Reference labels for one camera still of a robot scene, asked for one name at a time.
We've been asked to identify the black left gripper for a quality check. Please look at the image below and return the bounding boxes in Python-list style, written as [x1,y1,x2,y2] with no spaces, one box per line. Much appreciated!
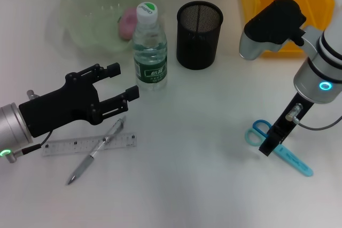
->
[18,62,140,138]

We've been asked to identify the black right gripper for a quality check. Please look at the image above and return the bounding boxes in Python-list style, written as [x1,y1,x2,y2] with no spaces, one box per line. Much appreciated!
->
[258,92,315,157]

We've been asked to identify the blue scissors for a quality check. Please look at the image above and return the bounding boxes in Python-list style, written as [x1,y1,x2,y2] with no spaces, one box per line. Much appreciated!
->
[244,119,314,177]

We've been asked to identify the clear water bottle green label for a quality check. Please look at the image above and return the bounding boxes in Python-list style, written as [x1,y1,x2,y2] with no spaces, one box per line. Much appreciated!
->
[133,2,168,92]

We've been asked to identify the pink toy peach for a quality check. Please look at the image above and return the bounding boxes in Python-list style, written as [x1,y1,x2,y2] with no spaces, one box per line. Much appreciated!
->
[118,7,138,41]

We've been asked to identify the black mesh pen holder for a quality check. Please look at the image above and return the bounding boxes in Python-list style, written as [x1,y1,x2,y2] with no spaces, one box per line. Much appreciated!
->
[175,1,224,70]

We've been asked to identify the silver ballpoint pen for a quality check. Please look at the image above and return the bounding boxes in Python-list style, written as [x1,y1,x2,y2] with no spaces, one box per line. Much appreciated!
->
[66,115,128,185]

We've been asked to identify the clear plastic ruler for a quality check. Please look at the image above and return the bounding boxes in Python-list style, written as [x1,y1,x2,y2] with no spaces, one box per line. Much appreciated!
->
[41,131,137,157]

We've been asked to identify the green translucent plastic bowl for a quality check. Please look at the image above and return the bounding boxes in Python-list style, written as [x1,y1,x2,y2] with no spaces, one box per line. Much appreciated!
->
[46,0,166,62]

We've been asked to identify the right gripper dark cable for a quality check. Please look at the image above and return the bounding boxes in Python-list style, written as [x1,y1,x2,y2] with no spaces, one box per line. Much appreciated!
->
[285,104,342,132]

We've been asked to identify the gripper dark cable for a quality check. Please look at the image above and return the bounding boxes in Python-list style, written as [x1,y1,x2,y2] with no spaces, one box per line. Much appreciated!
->
[285,104,342,132]
[10,129,54,163]

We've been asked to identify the left gripper dark cable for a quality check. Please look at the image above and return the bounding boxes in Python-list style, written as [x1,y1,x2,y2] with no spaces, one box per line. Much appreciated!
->
[10,129,54,163]

